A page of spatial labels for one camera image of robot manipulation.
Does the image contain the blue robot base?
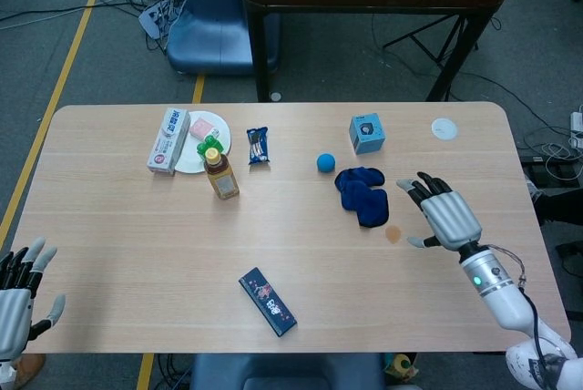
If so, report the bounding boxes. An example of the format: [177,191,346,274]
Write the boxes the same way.
[166,0,280,77]

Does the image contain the blue padded seat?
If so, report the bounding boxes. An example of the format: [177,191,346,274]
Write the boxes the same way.
[189,352,386,390]

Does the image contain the blue ball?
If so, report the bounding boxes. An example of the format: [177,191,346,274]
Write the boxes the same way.
[316,152,337,174]

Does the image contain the tea bottle yellow cap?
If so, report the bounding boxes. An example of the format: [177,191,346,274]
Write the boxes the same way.
[202,147,240,201]

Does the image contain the light blue cube box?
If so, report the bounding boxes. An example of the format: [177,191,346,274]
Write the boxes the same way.
[348,112,388,156]

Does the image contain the black tripod stand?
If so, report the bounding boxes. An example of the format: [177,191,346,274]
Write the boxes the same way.
[382,15,479,73]

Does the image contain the seated person dark trousers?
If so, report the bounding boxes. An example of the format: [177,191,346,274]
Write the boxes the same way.
[530,178,583,227]

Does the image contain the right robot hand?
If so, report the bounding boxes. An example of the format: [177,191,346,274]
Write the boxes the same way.
[394,171,484,253]

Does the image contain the blue cloth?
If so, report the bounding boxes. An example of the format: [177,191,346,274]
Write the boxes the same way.
[333,165,391,229]

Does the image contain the white toothpaste box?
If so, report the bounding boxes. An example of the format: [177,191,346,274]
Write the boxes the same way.
[146,107,192,177]

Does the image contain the green small packet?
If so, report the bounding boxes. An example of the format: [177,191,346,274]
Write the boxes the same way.
[196,134,224,157]

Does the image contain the pink small packet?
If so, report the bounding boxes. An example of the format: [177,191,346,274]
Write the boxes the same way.
[189,118,214,139]

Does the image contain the white power strip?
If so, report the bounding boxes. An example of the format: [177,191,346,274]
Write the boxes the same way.
[569,107,583,149]

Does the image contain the dark blue long box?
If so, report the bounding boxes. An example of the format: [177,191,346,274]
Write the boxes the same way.
[238,266,299,338]

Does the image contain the white printed bag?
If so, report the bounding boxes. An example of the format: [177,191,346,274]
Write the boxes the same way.
[138,0,181,38]

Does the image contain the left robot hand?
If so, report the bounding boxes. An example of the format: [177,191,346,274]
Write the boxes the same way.
[0,236,67,362]

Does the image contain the white round table cap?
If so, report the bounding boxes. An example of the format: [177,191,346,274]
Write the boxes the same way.
[431,117,459,140]

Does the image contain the blue cookie packet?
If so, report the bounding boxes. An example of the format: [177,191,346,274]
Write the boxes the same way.
[246,128,272,166]

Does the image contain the white paper plate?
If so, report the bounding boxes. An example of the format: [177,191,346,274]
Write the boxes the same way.
[174,110,233,175]

